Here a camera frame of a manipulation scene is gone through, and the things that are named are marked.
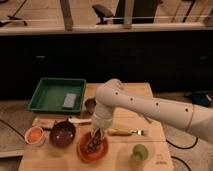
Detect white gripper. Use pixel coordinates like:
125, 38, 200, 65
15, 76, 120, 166
92, 103, 114, 130

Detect purple grape bunch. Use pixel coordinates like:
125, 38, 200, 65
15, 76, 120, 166
85, 132, 102, 153

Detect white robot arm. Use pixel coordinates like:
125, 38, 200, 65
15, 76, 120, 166
92, 79, 213, 144

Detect red bowl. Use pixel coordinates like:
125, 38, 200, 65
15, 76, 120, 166
77, 132, 108, 163

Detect dark purple bowl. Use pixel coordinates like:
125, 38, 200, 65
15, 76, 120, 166
49, 121, 76, 148

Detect grey sponge block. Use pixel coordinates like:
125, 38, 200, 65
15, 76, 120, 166
63, 93, 77, 108

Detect green apple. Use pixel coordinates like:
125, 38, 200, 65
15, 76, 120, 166
132, 144, 149, 162

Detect brown cloth piece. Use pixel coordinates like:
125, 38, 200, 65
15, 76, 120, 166
32, 117, 56, 129

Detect green plastic tray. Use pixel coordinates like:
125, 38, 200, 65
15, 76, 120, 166
28, 78, 86, 114

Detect white cup orange contents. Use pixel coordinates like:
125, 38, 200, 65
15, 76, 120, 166
24, 126, 45, 146

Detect blue object on floor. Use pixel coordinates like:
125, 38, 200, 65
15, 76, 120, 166
185, 92, 212, 107

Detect black office chair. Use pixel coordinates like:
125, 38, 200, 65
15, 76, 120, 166
92, 4, 113, 24

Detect wooden handled fork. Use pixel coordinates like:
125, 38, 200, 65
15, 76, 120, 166
107, 129, 148, 136

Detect white handled knife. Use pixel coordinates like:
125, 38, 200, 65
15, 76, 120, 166
68, 118, 91, 124

